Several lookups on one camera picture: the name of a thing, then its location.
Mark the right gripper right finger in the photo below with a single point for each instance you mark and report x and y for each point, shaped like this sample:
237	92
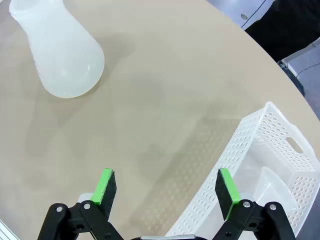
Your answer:
225	192

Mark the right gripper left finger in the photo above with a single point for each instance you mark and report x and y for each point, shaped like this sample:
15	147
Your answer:
103	190

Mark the clear plastic measuring pitcher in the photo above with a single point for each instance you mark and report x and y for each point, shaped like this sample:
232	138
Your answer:
272	187

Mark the translucent white conical flask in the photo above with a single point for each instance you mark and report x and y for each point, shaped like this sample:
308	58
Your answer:
62	55

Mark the small round white cap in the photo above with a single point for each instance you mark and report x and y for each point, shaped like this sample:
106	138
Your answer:
83	196

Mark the white perforated plastic basket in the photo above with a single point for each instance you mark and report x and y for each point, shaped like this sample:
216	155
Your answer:
275	140

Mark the person in black clothes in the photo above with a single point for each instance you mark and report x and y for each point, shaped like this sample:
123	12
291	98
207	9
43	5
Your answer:
287	25

